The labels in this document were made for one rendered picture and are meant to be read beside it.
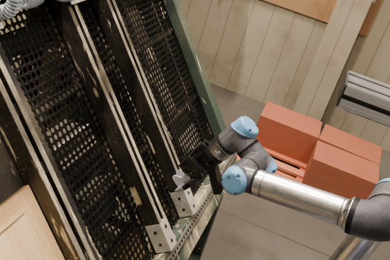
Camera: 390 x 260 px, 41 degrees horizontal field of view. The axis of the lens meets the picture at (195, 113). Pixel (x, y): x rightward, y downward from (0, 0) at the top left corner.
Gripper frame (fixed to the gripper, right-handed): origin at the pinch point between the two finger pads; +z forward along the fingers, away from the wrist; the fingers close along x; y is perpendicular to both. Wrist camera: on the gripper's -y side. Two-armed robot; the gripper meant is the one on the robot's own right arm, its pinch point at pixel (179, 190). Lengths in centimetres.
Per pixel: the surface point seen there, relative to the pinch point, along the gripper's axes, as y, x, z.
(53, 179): 30.9, 26.0, 11.3
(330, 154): -101, -255, 49
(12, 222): 30, 42, 18
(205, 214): -26, -56, 39
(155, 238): -11.5, -15.5, 34.8
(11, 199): 35, 38, 16
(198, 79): 20, -108, 19
